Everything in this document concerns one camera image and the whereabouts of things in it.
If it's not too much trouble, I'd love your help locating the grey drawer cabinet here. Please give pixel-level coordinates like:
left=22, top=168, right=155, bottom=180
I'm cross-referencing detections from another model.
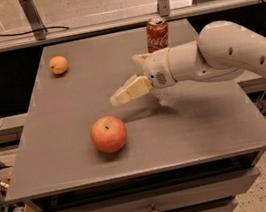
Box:
left=7, top=29, right=266, bottom=212

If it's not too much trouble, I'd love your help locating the small orange fruit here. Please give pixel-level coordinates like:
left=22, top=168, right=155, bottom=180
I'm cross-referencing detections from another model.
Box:
left=48, top=55, right=69, bottom=75

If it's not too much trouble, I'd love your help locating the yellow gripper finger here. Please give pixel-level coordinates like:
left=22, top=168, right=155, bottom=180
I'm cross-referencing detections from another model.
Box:
left=110, top=76, right=152, bottom=107
left=132, top=53, right=150, bottom=74

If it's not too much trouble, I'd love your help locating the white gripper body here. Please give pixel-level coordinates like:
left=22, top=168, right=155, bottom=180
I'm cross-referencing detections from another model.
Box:
left=142, top=49, right=176, bottom=89

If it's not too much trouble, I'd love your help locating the red apple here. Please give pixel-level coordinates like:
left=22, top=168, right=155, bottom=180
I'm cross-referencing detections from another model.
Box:
left=90, top=115, right=127, bottom=154

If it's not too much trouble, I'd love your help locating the red coke can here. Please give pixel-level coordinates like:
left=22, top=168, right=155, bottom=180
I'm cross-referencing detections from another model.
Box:
left=146, top=16, right=169, bottom=52

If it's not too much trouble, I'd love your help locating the left metal railing post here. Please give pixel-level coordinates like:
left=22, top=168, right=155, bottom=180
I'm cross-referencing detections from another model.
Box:
left=18, top=0, right=47, bottom=41

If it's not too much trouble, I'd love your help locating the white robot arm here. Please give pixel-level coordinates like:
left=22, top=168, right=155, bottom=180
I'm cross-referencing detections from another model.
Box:
left=110, top=20, right=266, bottom=107

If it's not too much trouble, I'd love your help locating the black cable on floor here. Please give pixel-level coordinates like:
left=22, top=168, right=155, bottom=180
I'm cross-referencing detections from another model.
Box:
left=0, top=19, right=71, bottom=42

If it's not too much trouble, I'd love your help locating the upper grey drawer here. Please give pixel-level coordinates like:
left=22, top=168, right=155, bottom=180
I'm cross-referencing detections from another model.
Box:
left=55, top=168, right=261, bottom=212

